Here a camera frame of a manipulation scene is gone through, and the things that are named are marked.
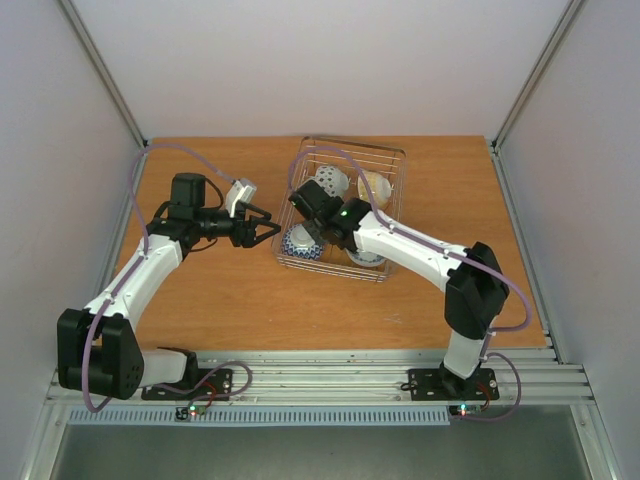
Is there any red patterned bowl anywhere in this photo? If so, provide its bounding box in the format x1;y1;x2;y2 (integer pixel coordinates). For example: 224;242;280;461
281;224;324;260

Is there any pink scale pattern bowl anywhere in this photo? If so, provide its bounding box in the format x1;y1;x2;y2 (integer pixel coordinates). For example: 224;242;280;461
313;165;349;197

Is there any blue floral bowl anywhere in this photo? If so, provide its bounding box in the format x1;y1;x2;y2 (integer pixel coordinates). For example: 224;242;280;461
346;250;386;268

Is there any yellow sun bowl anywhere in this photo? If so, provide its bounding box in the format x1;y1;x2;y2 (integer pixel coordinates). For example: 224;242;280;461
357;170;392;210

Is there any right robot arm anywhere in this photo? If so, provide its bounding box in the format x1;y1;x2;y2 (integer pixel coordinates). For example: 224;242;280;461
288;180;509;399

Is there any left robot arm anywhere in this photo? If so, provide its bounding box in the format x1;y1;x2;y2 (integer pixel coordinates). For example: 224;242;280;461
57;173;281;401

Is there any left circuit board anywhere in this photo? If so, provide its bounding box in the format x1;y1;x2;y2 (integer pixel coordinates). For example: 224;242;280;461
174;405;208;422

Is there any circuit board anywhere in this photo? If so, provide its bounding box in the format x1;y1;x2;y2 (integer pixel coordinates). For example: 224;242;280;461
174;405;208;422
449;403;484;417

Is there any right circuit board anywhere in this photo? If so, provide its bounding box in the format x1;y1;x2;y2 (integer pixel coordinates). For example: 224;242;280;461
449;403;484;417

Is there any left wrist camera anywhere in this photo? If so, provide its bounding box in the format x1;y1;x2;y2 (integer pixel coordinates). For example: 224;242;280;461
224;178;257;218

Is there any wire dish rack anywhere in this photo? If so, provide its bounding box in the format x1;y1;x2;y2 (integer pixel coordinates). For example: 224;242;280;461
272;136;407;282

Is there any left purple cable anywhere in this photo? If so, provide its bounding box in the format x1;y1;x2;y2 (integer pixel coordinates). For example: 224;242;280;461
82;143;253;414

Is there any blue slotted cable duct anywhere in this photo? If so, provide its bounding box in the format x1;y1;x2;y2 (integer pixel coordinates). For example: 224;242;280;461
67;406;450;428

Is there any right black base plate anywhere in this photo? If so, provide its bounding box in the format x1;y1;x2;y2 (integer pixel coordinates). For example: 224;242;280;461
403;368;500;401

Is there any aluminium rail frame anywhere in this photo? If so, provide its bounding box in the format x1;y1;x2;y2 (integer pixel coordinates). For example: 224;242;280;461
19;0;640;480

